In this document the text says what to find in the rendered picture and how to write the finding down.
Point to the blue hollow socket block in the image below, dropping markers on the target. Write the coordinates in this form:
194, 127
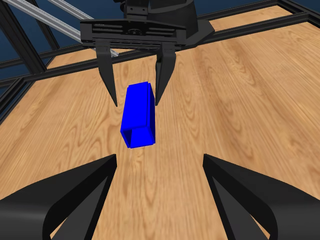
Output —
136, 107

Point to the black table frame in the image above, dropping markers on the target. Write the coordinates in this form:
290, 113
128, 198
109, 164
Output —
250, 30

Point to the silver aluminium rail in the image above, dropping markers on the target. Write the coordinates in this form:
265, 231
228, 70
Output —
72, 9
50, 20

